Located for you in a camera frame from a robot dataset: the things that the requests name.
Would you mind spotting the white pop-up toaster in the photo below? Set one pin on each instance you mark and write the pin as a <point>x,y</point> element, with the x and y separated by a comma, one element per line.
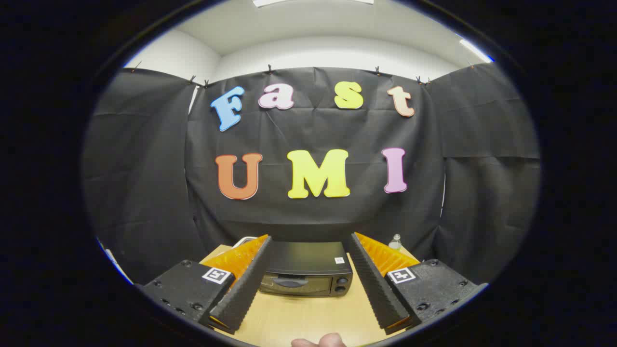
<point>243,241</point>

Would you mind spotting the green label plastic bottle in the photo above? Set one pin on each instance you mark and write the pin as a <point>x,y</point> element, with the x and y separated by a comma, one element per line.
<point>395,242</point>

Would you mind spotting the black toaster oven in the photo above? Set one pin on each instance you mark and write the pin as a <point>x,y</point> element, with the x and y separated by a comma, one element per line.
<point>308,260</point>

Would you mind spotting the ceiling light panel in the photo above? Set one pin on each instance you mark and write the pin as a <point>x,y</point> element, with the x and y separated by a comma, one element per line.
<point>270,2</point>

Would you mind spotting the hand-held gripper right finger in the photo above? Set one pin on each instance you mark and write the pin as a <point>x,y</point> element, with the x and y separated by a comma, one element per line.
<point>376,284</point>

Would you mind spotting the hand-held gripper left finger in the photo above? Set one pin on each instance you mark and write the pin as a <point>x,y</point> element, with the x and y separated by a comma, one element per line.
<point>250,284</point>

